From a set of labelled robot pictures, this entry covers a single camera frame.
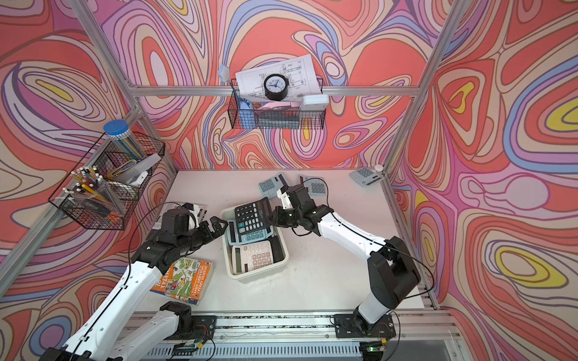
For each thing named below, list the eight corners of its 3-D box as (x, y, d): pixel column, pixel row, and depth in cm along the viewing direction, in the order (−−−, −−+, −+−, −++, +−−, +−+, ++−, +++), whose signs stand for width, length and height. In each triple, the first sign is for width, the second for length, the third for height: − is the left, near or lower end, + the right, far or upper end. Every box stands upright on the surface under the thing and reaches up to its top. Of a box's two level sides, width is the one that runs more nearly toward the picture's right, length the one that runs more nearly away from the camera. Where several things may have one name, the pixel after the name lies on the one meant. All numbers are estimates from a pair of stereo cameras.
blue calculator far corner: (364, 189, 113) (365, 186, 112) (349, 175, 120) (350, 172, 118) (383, 179, 118) (384, 176, 116) (367, 166, 124) (368, 163, 122)
